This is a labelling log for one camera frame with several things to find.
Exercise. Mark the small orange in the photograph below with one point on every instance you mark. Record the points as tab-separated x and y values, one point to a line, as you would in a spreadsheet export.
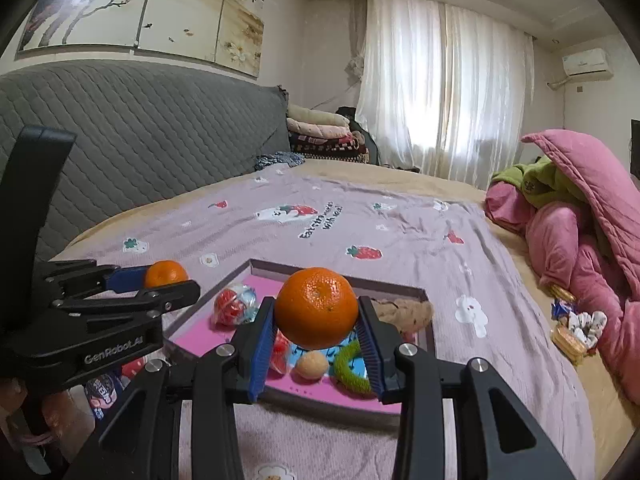
167	274

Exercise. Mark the dark snack packet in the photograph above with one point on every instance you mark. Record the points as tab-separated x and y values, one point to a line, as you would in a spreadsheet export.
105	392

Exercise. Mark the strawberry print purple sheet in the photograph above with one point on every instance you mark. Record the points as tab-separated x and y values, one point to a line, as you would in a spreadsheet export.
400	240

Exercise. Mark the black bag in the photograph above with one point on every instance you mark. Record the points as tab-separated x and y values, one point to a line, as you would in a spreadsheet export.
369	147

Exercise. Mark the blue patterned cloth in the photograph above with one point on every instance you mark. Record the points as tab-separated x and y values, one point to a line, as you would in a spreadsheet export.
277	160

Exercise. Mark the person's left hand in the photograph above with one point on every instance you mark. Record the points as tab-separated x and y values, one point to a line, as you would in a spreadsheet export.
12	395

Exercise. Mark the floral wall painting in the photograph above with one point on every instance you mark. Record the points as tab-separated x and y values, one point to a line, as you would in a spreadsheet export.
175	10

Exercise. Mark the grey quilted headboard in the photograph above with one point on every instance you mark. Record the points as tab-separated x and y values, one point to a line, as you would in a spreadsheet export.
150	125

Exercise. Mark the snack packets by quilt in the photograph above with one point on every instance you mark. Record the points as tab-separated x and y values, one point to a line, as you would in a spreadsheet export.
570	342

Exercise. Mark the beige sheer scrunchie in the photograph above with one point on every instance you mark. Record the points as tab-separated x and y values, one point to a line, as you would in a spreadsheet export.
405	312

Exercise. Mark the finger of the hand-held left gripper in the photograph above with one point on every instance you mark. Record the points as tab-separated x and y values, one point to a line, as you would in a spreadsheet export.
150	300
125	278

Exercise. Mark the white sheer curtain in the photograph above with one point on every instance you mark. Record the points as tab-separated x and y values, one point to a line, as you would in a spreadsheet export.
440	85

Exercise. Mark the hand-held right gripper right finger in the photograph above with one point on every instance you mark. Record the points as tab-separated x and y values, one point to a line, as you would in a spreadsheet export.
370	345

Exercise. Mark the shallow grey cardboard box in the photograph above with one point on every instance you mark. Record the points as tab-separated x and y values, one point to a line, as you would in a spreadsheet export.
325	410

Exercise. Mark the green blanket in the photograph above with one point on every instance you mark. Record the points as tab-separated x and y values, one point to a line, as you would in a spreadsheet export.
540	180

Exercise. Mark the blue red toy egg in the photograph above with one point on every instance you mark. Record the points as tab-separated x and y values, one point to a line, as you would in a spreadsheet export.
235	305

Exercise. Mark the white air conditioner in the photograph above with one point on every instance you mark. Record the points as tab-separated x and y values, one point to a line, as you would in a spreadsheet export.
586	62

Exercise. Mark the tan bed sheet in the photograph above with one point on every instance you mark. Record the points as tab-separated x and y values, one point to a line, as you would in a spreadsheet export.
595	390

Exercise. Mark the large orange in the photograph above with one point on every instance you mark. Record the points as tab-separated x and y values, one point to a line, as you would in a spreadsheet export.
317	307

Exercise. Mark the stack of folded blankets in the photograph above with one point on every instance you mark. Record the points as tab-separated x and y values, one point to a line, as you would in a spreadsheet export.
320	130

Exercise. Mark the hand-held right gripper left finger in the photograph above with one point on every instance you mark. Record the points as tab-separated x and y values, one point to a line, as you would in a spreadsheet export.
262	345

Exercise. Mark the black television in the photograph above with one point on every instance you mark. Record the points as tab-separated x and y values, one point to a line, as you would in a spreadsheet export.
635	150

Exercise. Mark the blue book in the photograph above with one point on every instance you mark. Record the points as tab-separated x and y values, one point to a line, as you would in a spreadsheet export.
331	352

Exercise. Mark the pink book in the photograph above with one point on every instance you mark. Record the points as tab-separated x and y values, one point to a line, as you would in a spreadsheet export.
200	340

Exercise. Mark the green fuzzy scrunchie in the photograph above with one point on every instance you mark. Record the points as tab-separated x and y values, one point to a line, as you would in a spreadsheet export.
347	375

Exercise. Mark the pink quilt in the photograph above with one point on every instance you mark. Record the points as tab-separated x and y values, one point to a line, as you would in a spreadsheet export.
575	260

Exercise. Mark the beige round ball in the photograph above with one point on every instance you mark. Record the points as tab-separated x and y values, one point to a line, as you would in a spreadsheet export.
311	365

